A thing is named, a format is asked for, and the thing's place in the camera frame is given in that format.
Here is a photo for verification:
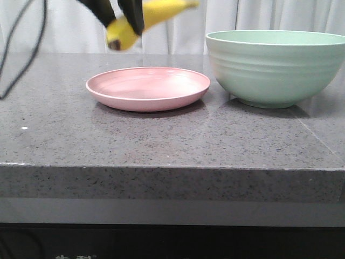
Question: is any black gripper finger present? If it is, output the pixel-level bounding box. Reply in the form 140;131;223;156
118;0;144;36
79;0;116;26

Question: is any pink plate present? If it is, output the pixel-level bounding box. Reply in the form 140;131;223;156
86;67;211;112

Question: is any black cable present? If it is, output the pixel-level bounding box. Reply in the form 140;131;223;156
0;0;48;100

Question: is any green bowl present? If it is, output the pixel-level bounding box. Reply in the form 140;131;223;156
205;30;344;108

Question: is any white curtain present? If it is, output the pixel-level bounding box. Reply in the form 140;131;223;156
0;0;345;56

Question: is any yellow banana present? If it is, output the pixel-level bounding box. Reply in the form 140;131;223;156
106;1;199;51

